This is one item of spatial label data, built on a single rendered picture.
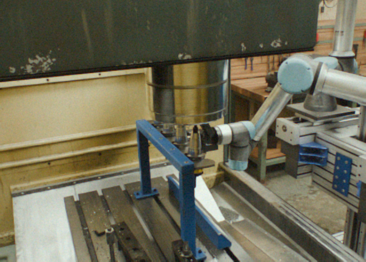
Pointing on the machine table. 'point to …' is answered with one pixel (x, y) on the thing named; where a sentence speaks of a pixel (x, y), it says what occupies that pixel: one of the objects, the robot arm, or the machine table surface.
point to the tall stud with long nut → (110, 242)
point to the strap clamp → (177, 246)
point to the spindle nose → (187, 92)
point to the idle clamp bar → (126, 241)
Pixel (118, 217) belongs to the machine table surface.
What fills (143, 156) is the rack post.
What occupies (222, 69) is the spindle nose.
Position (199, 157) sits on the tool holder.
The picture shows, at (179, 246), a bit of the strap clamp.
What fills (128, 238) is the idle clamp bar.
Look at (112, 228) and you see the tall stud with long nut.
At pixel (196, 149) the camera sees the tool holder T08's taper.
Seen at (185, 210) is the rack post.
